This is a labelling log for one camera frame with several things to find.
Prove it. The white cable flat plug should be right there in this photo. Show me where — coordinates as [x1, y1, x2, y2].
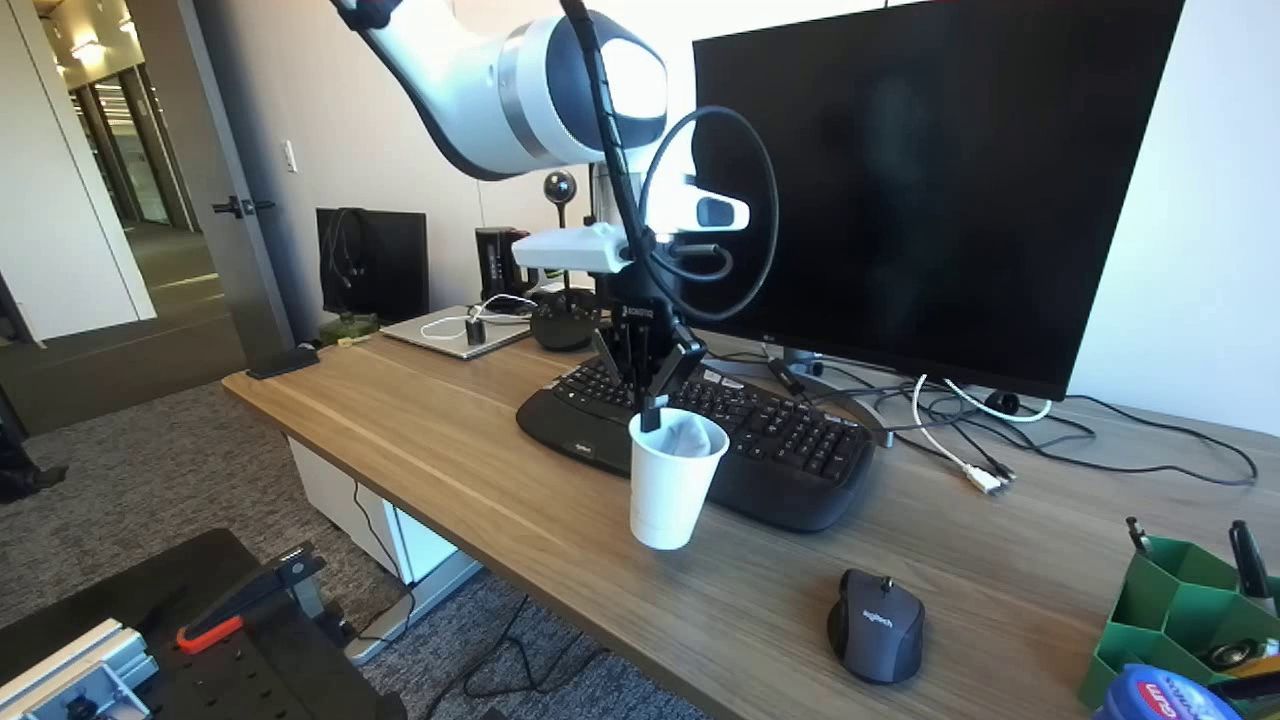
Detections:
[909, 372, 1015, 499]

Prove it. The aluminium extrusion rail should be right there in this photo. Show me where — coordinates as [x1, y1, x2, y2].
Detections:
[0, 618, 159, 720]

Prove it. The black door handle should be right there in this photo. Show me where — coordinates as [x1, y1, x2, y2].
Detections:
[214, 194, 281, 223]

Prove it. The white paper cup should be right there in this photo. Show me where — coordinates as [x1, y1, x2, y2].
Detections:
[624, 405, 733, 557]

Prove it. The long black desk cable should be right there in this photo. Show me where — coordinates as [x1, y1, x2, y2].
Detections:
[986, 394, 1265, 493]

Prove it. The white looped cable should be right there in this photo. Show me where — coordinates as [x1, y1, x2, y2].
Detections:
[942, 375, 1060, 427]

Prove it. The dark grey computer mouse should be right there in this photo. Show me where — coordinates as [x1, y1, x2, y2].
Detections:
[825, 567, 932, 687]

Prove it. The black electric kettle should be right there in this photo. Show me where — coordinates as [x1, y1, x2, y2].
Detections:
[472, 223, 543, 305]

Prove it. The black flat panel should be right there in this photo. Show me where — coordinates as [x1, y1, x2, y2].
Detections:
[311, 206, 431, 330]

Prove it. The green desk organizer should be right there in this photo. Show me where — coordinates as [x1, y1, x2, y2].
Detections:
[1076, 532, 1280, 713]

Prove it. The blue lidded container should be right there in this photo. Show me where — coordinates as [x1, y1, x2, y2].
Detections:
[1091, 662, 1249, 720]

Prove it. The black floor cable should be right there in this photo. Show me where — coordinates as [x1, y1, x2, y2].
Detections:
[350, 480, 613, 716]

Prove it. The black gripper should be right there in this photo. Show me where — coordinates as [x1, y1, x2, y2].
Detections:
[593, 274, 707, 437]

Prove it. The large black monitor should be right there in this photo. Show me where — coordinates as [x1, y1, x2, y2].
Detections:
[694, 0, 1188, 405]

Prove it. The white desk leg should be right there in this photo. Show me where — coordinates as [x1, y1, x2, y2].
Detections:
[284, 437, 487, 631]

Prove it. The black pen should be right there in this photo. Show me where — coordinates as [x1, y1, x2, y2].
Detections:
[1223, 517, 1280, 607]

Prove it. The black clamp orange handle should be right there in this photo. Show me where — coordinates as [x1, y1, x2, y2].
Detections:
[171, 541, 333, 662]

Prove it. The black conference webcam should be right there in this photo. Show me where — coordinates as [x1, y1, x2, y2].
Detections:
[529, 168, 605, 356]

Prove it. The black ergonomic keyboard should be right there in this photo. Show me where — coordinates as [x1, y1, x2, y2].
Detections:
[511, 348, 886, 541]

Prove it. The white charger cable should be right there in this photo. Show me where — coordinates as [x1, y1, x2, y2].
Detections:
[416, 291, 541, 348]

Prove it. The silver laptop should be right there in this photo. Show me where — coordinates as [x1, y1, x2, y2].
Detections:
[375, 302, 536, 364]

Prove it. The grey door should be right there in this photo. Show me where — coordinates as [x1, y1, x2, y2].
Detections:
[167, 0, 328, 367]

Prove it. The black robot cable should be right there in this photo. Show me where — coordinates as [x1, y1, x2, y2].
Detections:
[558, 0, 785, 394]

